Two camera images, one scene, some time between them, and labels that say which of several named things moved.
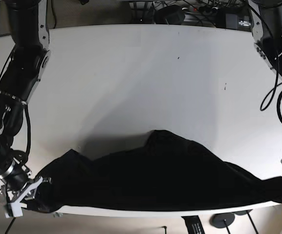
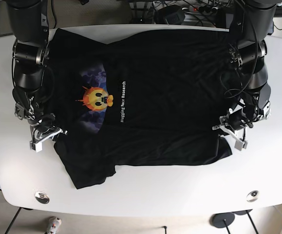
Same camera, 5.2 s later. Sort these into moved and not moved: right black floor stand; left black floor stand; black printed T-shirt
Moved: black printed T-shirt
Not moved: right black floor stand; left black floor stand
